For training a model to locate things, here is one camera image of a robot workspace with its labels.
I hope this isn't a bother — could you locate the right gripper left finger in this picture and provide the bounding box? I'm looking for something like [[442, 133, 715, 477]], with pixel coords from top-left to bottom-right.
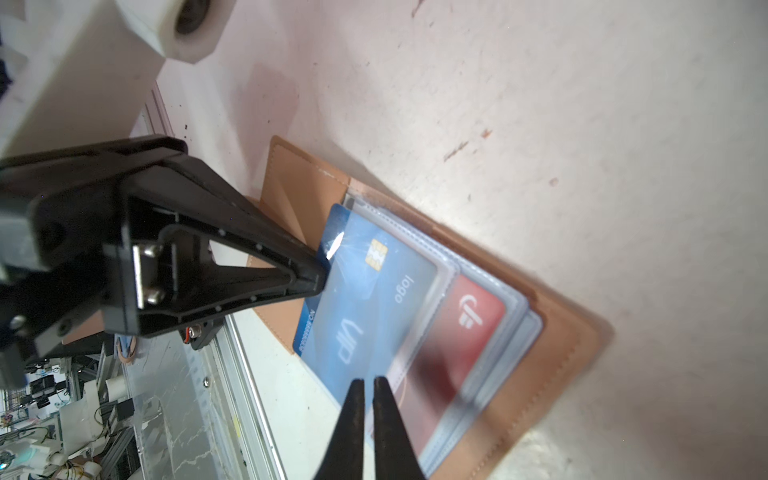
[[315, 379, 365, 480]]

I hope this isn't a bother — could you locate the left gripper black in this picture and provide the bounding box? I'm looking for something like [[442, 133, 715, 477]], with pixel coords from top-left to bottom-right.
[[1, 135, 327, 390]]

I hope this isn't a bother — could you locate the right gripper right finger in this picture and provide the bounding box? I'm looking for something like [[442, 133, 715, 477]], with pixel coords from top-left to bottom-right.
[[373, 376, 425, 480]]

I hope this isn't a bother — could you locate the tan leather card holder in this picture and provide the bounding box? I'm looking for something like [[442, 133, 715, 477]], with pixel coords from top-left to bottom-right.
[[255, 136, 611, 479]]

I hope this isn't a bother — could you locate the blue VIP credit card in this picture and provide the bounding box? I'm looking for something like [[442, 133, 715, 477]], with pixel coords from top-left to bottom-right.
[[292, 204, 448, 403]]

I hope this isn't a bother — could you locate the red credit card in holder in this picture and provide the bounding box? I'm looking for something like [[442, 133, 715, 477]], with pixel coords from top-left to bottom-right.
[[394, 274, 506, 457]]

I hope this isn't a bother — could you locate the aluminium front rail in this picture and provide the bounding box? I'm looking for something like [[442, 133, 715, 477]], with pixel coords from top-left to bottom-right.
[[198, 315, 286, 479]]

